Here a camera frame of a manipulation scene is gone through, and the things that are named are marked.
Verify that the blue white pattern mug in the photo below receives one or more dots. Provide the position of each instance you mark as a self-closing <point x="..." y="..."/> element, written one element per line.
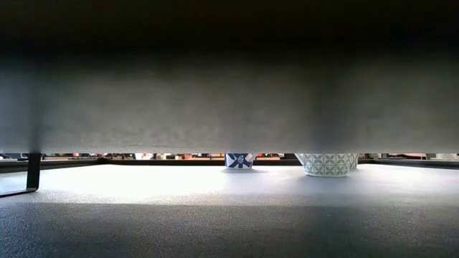
<point x="238" y="161"/>

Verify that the green floral tile mug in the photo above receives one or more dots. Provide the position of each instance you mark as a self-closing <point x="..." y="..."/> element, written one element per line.
<point x="324" y="165"/>

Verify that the grey shelf board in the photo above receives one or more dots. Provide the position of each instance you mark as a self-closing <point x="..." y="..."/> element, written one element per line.
<point x="229" y="107"/>

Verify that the black metal shelf leg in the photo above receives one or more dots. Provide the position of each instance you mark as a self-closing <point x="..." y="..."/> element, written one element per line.
<point x="33" y="172"/>

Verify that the white background object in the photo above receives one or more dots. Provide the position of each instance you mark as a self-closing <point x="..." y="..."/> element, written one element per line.
<point x="448" y="157"/>

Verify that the black table edge rail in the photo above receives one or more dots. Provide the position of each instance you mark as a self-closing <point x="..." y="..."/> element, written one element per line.
<point x="179" y="162"/>

